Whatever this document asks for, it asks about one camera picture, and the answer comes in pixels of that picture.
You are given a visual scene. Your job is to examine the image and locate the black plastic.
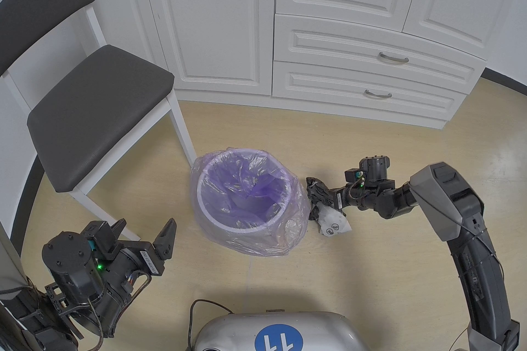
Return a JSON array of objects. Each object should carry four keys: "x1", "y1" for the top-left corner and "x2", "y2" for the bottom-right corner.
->
[{"x1": 306, "y1": 176, "x2": 348, "y2": 223}]

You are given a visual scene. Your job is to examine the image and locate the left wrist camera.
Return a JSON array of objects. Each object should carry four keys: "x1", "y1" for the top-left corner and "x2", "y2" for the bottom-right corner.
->
[{"x1": 81, "y1": 220, "x2": 125, "y2": 259}]

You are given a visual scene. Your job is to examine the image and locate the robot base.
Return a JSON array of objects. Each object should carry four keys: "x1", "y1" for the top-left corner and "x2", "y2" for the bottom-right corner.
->
[{"x1": 197, "y1": 310, "x2": 367, "y2": 351}]

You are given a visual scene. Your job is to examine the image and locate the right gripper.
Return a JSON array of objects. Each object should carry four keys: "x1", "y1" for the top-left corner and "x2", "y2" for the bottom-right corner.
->
[{"x1": 331, "y1": 186, "x2": 374, "y2": 214}]

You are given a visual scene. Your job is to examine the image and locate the white chair with grey cushions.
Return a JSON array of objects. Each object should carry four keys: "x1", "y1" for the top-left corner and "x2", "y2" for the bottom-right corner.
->
[{"x1": 0, "y1": 0, "x2": 197, "y2": 241}]

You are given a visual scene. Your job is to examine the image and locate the purple plastic bag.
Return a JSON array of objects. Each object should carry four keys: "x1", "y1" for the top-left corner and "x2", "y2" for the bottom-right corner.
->
[{"x1": 189, "y1": 149, "x2": 310, "y2": 258}]

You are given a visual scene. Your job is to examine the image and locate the white trash bin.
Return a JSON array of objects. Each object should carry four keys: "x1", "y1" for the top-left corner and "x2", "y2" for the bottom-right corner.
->
[{"x1": 197, "y1": 149, "x2": 296, "y2": 247}]

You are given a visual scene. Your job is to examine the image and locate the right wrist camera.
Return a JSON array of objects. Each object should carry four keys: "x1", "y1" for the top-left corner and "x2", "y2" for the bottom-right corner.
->
[{"x1": 345, "y1": 168, "x2": 366, "y2": 186}]

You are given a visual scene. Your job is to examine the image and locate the white printed paper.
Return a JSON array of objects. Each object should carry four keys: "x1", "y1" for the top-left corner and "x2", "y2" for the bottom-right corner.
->
[{"x1": 317, "y1": 206, "x2": 353, "y2": 238}]

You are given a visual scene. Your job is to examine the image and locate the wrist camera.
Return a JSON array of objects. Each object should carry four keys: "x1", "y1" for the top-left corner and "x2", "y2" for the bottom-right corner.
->
[
  {"x1": 345, "y1": 168, "x2": 366, "y2": 186},
  {"x1": 81, "y1": 220, "x2": 125, "y2": 259}
]

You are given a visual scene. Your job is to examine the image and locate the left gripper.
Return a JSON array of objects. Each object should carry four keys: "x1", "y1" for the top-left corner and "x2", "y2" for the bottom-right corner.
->
[{"x1": 104, "y1": 218, "x2": 178, "y2": 289}]

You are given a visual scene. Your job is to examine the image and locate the black cable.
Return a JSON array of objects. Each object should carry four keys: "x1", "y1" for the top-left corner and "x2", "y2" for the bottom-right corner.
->
[{"x1": 189, "y1": 299, "x2": 235, "y2": 351}]

